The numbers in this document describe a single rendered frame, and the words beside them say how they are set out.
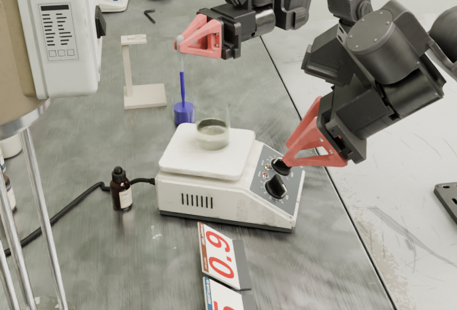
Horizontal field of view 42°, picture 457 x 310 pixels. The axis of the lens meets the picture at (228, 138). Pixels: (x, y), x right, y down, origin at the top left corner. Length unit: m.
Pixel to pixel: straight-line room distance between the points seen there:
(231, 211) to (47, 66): 0.53
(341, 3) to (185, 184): 0.61
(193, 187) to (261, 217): 0.10
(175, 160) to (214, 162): 0.05
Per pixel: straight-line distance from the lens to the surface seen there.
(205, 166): 0.82
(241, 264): 0.80
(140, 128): 1.08
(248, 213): 0.83
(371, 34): 0.65
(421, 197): 0.95
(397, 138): 1.08
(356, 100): 0.69
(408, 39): 0.66
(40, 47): 0.34
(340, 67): 0.68
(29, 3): 0.33
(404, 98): 0.69
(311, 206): 0.90
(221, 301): 0.72
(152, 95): 1.17
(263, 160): 0.88
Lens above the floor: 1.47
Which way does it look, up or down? 33 degrees down
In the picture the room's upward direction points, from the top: straight up
